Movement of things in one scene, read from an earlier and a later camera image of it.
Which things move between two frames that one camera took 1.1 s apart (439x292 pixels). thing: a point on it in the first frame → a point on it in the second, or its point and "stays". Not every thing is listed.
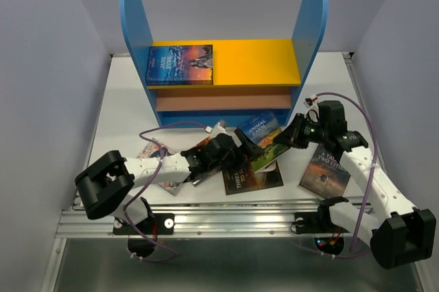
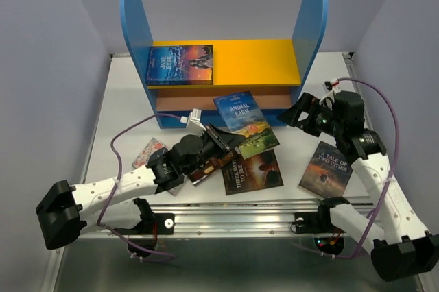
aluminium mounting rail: (218, 219) stays
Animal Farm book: (262, 132) → (242, 116)
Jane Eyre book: (182, 65) stays
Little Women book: (154, 149) stays
